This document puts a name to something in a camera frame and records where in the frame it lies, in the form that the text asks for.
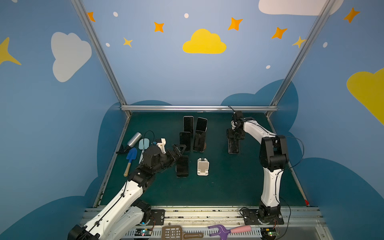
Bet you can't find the black phone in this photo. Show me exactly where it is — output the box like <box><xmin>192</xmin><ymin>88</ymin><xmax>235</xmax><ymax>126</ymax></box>
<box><xmin>196</xmin><ymin>117</ymin><xmax>208</xmax><ymax>132</ymax></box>
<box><xmin>179</xmin><ymin>132</ymin><xmax>192</xmax><ymax>152</ymax></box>
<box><xmin>176</xmin><ymin>156</ymin><xmax>189</xmax><ymax>178</ymax></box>
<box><xmin>193</xmin><ymin>131</ymin><xmax>206</xmax><ymax>153</ymax></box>
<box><xmin>183</xmin><ymin>116</ymin><xmax>194</xmax><ymax>135</ymax></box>

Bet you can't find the white phone stand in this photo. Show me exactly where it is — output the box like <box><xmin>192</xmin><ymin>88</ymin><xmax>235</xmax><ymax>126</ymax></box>
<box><xmin>197</xmin><ymin>158</ymin><xmax>210</xmax><ymax>176</ymax></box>

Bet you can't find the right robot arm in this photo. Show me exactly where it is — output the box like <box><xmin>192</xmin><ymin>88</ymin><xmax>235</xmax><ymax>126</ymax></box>
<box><xmin>227</xmin><ymin>111</ymin><xmax>289</xmax><ymax>224</ymax></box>

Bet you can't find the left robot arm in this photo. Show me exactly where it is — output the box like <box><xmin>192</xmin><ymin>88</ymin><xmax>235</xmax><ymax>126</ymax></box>
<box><xmin>68</xmin><ymin>144</ymin><xmax>186</xmax><ymax>240</ymax></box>

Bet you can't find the light blue spatula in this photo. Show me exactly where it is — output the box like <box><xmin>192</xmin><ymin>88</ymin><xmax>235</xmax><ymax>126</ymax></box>
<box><xmin>139</xmin><ymin>138</ymin><xmax>150</xmax><ymax>164</ymax></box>

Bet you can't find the blue toy shovel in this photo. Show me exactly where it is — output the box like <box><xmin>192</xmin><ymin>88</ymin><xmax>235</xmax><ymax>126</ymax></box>
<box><xmin>124</xmin><ymin>148</ymin><xmax>138</xmax><ymax>177</ymax></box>

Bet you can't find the silver metal cylinder tool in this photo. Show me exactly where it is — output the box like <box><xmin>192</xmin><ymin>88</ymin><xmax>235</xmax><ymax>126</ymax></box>
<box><xmin>116</xmin><ymin>132</ymin><xmax>142</xmax><ymax>155</ymax></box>

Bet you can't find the left green circuit board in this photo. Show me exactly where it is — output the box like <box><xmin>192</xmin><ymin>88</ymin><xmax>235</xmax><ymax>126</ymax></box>
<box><xmin>134</xmin><ymin>228</ymin><xmax>153</xmax><ymax>238</ymax></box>

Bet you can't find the green circuit board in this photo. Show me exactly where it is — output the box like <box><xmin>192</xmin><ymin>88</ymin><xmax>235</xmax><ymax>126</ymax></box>
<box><xmin>260</xmin><ymin>228</ymin><xmax>278</xmax><ymax>240</ymax></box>
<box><xmin>134</xmin><ymin>228</ymin><xmax>153</xmax><ymax>238</ymax></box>

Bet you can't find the brown slotted spatula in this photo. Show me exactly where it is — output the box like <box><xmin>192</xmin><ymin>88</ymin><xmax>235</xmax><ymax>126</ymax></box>
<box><xmin>162</xmin><ymin>226</ymin><xmax>204</xmax><ymax>240</ymax></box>

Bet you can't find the purple pink toy fork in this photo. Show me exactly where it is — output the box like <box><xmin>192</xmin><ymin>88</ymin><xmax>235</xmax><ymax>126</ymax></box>
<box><xmin>208</xmin><ymin>225</ymin><xmax>252</xmax><ymax>240</ymax></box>

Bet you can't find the right green circuit board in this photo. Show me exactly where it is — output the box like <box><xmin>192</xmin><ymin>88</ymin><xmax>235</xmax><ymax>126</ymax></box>
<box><xmin>260</xmin><ymin>228</ymin><xmax>278</xmax><ymax>240</ymax></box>

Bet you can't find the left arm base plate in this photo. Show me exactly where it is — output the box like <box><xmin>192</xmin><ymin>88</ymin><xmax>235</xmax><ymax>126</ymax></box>
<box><xmin>143</xmin><ymin>209</ymin><xmax>166</xmax><ymax>226</ymax></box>

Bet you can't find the aluminium frame back bar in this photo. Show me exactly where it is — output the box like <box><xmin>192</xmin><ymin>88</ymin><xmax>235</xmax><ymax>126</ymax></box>
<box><xmin>121</xmin><ymin>105</ymin><xmax>278</xmax><ymax>112</ymax></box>

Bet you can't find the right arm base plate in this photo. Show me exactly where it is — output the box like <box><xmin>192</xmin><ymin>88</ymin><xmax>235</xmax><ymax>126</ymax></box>
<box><xmin>239</xmin><ymin>208</ymin><xmax>285</xmax><ymax>225</ymax></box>

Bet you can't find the aluminium frame left post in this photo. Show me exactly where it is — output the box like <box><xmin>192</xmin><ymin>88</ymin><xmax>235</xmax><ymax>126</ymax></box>
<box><xmin>71</xmin><ymin>0</ymin><xmax>132</xmax><ymax>118</ymax></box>

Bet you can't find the aluminium frame post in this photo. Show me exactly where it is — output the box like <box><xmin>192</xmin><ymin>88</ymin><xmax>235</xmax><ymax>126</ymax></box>
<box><xmin>266</xmin><ymin>0</ymin><xmax>336</xmax><ymax>119</ymax></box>
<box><xmin>71</xmin><ymin>0</ymin><xmax>132</xmax><ymax>118</ymax></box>

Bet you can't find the aluminium frame right post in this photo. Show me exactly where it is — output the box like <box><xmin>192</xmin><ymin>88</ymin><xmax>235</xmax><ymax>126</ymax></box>
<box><xmin>266</xmin><ymin>0</ymin><xmax>336</xmax><ymax>119</ymax></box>

